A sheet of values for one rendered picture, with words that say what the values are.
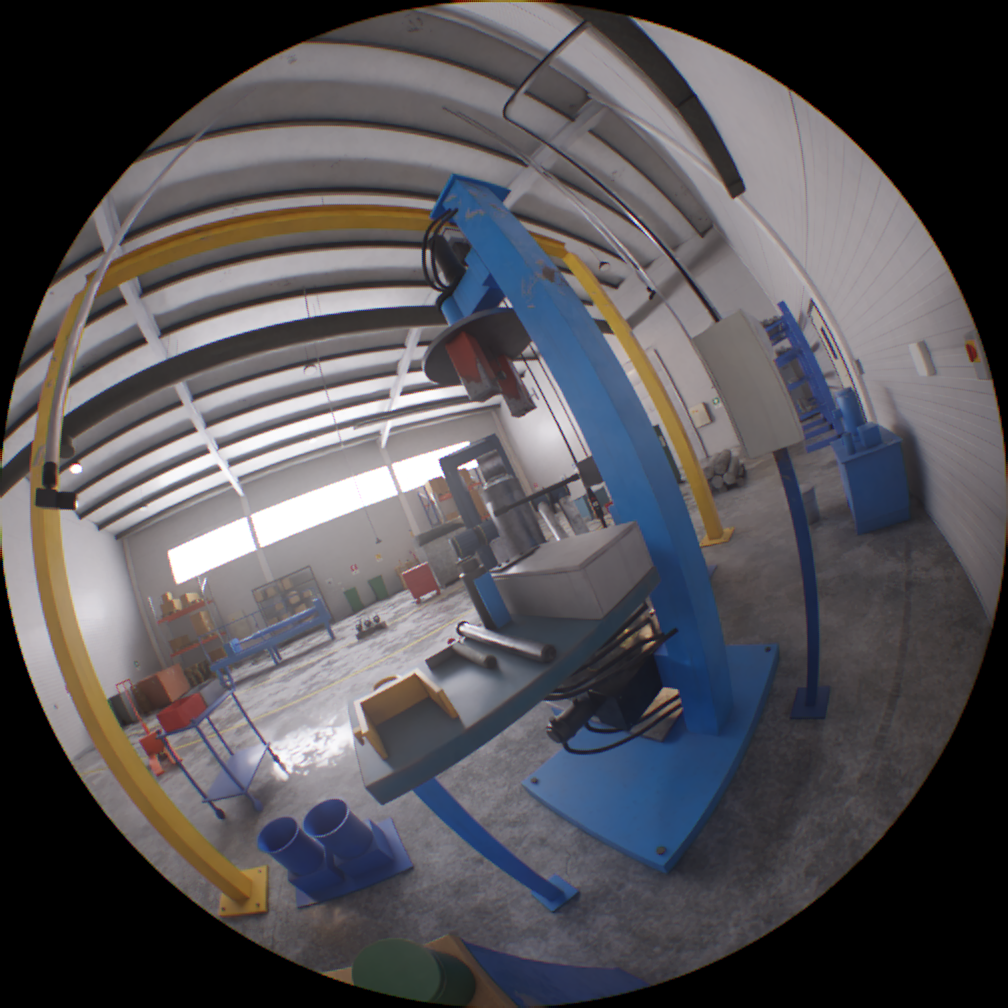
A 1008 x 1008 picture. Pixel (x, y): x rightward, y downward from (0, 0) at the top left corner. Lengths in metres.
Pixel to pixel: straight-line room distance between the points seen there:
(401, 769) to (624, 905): 1.07
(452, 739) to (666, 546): 0.78
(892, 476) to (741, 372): 2.15
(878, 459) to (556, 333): 2.52
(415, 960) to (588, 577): 0.66
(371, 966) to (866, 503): 3.09
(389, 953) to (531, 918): 1.09
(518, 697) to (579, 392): 0.85
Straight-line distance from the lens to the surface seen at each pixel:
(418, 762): 0.53
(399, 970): 0.43
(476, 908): 1.60
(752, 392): 1.00
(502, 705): 0.54
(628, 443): 0.95
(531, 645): 0.60
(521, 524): 1.54
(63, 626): 2.11
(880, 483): 2.94
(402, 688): 0.67
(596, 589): 0.65
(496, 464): 1.59
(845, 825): 1.46
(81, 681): 2.08
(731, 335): 1.01
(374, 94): 5.92
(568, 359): 1.04
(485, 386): 1.22
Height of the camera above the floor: 1.35
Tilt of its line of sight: 1 degrees up
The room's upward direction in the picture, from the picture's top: 24 degrees counter-clockwise
